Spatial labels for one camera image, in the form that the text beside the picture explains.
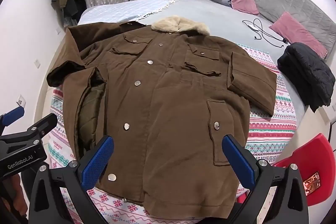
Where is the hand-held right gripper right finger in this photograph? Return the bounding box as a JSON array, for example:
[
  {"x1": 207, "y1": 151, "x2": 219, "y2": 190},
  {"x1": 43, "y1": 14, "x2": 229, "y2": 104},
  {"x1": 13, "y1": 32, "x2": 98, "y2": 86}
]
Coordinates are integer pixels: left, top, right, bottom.
[{"x1": 221, "y1": 134, "x2": 310, "y2": 224}]

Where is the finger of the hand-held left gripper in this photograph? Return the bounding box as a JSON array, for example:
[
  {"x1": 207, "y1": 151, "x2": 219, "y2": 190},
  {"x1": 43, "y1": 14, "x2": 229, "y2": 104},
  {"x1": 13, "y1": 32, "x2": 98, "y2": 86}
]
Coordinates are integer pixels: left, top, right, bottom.
[
  {"x1": 0, "y1": 106, "x2": 26, "y2": 136},
  {"x1": 16, "y1": 113, "x2": 58, "y2": 141}
]

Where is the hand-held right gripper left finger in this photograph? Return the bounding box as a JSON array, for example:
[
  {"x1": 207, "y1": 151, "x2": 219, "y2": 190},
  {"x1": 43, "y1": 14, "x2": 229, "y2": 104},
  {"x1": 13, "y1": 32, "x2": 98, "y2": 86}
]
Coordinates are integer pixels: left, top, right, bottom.
[{"x1": 28, "y1": 135, "x2": 116, "y2": 224}]

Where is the brown coat with fur collar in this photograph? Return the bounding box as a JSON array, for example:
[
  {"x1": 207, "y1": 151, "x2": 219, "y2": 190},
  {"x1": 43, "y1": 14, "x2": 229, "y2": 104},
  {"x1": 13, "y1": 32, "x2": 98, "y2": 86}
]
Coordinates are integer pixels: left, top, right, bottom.
[{"x1": 46, "y1": 15, "x2": 278, "y2": 220}]

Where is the person's left forearm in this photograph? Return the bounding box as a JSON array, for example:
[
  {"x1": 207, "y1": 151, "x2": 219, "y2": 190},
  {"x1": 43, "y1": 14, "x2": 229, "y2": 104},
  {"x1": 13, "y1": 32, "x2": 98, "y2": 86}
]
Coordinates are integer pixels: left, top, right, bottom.
[{"x1": 0, "y1": 174, "x2": 28, "y2": 219}]

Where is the patterned striped blanket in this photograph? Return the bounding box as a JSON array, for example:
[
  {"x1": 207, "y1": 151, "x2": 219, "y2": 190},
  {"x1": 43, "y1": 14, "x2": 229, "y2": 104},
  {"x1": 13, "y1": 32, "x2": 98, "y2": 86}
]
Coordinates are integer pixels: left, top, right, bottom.
[{"x1": 47, "y1": 43, "x2": 298, "y2": 224}]

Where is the red plastic chair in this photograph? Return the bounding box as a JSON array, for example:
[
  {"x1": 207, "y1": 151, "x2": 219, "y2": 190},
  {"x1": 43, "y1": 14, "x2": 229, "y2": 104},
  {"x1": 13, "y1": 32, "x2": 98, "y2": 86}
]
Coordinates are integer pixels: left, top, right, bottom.
[{"x1": 235, "y1": 133, "x2": 336, "y2": 207}]

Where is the black padded jacket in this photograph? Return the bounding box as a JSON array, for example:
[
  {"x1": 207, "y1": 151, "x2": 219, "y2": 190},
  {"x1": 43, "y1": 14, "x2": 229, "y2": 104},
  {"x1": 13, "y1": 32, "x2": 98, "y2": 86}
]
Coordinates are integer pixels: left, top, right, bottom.
[{"x1": 277, "y1": 42, "x2": 336, "y2": 113}]

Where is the light blue fringed blanket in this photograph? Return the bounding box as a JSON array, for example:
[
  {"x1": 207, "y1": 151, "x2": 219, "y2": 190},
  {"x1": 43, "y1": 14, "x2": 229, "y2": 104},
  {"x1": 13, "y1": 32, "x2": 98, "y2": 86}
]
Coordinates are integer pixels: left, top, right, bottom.
[{"x1": 79, "y1": 0, "x2": 179, "y2": 25}]

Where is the bed with grey sheet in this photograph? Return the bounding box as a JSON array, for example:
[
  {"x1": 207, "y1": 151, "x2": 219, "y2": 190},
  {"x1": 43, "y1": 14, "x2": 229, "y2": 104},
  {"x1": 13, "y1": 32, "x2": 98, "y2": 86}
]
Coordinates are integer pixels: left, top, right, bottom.
[{"x1": 77, "y1": 0, "x2": 307, "y2": 119}]

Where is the white cable on bed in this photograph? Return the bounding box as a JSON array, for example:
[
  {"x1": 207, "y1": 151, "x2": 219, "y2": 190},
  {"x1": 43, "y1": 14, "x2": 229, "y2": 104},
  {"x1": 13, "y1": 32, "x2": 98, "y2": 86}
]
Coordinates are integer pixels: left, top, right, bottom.
[{"x1": 242, "y1": 18, "x2": 289, "y2": 48}]

